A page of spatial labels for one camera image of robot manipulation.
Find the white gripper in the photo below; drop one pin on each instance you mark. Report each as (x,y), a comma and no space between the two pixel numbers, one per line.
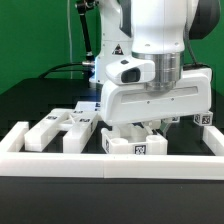
(135,103)

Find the white chair seat part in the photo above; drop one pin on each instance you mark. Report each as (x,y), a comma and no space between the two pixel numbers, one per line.
(133,139)

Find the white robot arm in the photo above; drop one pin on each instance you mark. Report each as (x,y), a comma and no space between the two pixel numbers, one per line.
(157,30)

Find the white tag sheet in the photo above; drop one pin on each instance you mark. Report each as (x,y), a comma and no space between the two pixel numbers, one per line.
(87,106)

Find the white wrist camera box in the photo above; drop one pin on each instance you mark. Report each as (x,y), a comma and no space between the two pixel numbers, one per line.
(130,70)

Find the white chair back frame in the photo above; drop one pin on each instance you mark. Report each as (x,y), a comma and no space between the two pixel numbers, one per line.
(77,125)

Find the black jointed camera mount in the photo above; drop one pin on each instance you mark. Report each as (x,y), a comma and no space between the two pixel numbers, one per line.
(82,7)

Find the white U-shaped fence frame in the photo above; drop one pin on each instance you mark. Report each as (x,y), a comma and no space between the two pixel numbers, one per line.
(15,162)

